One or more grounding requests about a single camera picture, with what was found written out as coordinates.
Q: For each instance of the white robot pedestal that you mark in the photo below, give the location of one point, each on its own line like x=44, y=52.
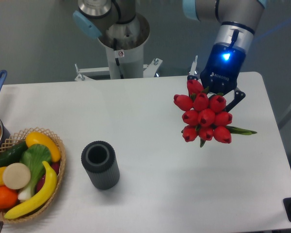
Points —
x=123, y=39

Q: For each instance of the woven wicker basket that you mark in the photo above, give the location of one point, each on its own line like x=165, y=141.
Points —
x=19, y=137

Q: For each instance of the red tulip bouquet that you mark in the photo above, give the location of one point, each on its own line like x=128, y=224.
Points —
x=206, y=117

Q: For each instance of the dark grey ribbed vase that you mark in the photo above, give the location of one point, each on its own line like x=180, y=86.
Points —
x=99, y=161

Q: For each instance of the green cucumber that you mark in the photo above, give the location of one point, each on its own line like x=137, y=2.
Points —
x=13, y=154

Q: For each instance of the beige round disc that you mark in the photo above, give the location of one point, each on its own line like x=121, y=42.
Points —
x=16, y=176

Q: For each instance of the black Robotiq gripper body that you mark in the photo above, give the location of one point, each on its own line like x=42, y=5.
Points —
x=222, y=69

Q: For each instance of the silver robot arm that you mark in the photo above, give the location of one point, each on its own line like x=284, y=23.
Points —
x=238, y=18

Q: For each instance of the green bok choy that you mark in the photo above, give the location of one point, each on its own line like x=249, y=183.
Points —
x=33, y=158

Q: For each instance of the yellow banana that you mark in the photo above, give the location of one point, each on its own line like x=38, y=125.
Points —
x=39, y=198

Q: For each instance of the orange fruit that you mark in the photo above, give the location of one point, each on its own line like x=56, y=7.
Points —
x=8, y=198

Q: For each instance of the dark red vegetable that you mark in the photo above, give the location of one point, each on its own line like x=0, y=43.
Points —
x=56, y=168

